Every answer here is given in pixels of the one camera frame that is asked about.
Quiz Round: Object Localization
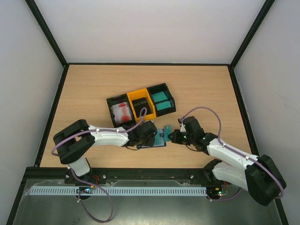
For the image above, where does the dark blue card holder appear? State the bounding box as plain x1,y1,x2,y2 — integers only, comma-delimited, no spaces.
136,129,166,149

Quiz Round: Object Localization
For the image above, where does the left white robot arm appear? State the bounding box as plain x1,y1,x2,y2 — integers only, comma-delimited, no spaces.
51,120,157,177

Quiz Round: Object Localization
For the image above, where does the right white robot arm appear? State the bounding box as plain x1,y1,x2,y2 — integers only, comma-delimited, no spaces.
168,116,286,206

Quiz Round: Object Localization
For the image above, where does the red white card stack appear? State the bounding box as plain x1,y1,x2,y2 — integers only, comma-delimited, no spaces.
112,102,132,124

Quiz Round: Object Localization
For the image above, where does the black card stack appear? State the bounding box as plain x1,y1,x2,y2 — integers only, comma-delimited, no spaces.
132,97,151,118

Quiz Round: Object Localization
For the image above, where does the teal card stack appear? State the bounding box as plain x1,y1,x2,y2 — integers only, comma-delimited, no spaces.
151,92,171,111

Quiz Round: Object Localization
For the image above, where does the yellow bin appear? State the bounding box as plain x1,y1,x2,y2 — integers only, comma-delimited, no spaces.
127,88,156,123

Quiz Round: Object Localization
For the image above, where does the black bin left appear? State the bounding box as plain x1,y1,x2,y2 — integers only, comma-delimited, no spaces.
106,94,136,128

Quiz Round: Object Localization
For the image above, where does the black bin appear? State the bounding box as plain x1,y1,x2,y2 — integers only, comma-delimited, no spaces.
106,94,136,128
147,83,176,117

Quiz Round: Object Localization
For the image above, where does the black bin right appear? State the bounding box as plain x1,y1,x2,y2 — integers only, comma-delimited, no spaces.
147,83,176,117

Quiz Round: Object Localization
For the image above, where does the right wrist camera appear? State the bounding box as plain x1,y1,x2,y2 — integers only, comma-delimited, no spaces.
178,118,186,133

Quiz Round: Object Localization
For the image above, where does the black mounting rail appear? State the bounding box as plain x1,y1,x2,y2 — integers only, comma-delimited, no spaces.
78,168,224,186

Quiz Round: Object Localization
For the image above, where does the grey slotted cable duct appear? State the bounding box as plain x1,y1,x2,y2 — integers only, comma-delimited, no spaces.
29,186,207,196

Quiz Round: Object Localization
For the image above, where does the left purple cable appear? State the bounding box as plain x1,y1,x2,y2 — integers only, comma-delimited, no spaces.
51,107,115,222

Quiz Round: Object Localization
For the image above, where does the purple cable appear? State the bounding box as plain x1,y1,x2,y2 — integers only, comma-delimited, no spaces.
181,106,285,202
51,107,115,222

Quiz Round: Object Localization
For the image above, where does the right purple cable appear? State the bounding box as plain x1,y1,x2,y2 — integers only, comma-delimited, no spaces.
181,106,285,202

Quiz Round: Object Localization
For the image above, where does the black enclosure frame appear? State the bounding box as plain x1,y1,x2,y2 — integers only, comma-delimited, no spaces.
7,0,274,225

